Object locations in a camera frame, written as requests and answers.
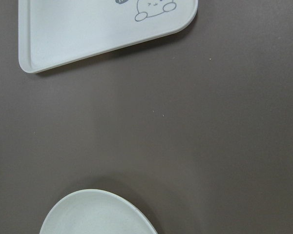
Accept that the white rabbit tray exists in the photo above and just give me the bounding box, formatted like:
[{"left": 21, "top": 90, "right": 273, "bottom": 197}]
[{"left": 18, "top": 0, "right": 198, "bottom": 74}]

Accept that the white round plate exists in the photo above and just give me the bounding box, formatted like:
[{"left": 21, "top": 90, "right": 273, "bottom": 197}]
[{"left": 40, "top": 189, "right": 157, "bottom": 234}]

